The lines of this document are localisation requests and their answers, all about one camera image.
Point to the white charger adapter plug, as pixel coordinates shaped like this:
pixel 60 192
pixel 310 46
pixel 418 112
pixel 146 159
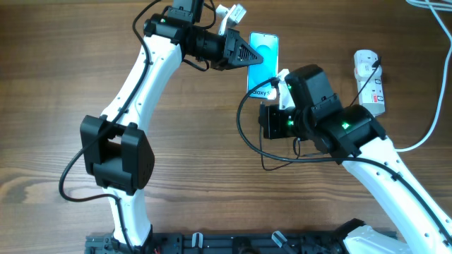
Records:
pixel 365 70

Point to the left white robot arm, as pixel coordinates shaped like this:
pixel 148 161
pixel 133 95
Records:
pixel 116 150

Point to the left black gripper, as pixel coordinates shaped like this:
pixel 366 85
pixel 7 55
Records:
pixel 232 44

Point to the white power strip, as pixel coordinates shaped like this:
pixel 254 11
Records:
pixel 370 92

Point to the blue screen smartphone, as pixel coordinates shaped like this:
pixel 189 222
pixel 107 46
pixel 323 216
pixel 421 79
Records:
pixel 267 45

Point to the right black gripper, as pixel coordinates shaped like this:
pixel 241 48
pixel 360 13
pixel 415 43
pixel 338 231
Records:
pixel 270 121

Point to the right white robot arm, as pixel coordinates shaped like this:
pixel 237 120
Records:
pixel 352 137

